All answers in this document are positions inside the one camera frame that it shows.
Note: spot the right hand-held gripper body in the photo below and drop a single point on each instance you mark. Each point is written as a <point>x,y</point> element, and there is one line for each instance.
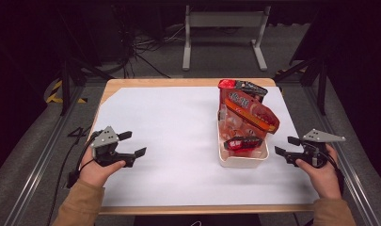
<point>316,136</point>

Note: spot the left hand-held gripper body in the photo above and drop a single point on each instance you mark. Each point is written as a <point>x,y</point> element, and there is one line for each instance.
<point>105,141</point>

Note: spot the small red packet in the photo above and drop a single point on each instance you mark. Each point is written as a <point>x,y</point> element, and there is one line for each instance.
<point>241,143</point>

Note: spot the white plastic storage box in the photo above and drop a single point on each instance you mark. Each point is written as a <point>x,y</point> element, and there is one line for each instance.
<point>241,162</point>

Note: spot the orange red packet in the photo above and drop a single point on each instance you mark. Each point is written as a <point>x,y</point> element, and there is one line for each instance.
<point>250,113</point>

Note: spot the black and red sauce packet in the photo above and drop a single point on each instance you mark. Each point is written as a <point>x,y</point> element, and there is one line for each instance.
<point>250,88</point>

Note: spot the person's left hand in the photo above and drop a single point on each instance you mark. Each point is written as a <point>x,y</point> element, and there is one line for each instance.
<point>97,174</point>

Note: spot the person's right hand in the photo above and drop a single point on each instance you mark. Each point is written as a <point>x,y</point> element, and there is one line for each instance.
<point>324,182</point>

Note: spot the white table mat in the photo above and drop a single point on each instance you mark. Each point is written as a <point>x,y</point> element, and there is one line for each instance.
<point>172,125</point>

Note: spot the black tripod stand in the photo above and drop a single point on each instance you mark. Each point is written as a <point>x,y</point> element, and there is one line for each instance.
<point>322,88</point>
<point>65,84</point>

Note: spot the yellow black hazard tape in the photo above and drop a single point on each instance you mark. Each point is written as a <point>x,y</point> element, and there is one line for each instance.
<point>53,100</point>

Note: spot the white metal stand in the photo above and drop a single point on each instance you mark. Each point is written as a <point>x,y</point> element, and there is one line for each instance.
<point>224,19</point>

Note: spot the aluminium floor rail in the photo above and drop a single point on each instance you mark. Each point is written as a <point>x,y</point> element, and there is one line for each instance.
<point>354,175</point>
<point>37,175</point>

